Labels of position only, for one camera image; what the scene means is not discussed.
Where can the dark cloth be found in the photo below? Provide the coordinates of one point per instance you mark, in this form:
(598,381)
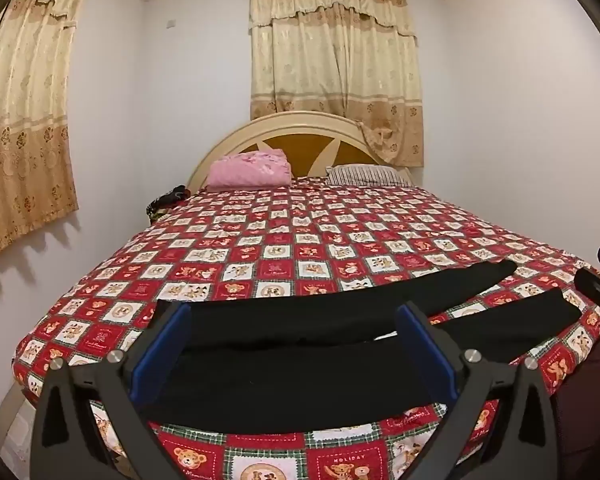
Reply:
(167,202)

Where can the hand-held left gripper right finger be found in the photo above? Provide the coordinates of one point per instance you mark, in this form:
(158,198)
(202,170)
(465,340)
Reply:
(425,350)

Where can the pink pillow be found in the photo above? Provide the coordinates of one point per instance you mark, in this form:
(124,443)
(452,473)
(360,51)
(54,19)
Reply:
(250,170)

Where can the beige floral curtain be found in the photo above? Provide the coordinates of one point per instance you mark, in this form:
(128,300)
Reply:
(335,70)
(25,125)

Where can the cream wooden headboard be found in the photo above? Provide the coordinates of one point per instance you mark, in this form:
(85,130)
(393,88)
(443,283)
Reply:
(300,142)

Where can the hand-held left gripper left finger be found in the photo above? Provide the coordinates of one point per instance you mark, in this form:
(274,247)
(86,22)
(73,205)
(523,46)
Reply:
(162,355)

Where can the dark bed base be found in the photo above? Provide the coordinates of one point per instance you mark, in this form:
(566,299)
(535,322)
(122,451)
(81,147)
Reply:
(587,400)

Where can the striped pillow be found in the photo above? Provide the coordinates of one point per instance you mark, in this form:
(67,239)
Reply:
(365,175)

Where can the black pants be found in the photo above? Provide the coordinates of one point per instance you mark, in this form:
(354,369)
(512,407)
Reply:
(280,375)

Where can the bed with red patterned sheet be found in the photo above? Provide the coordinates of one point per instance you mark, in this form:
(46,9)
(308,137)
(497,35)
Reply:
(280,240)

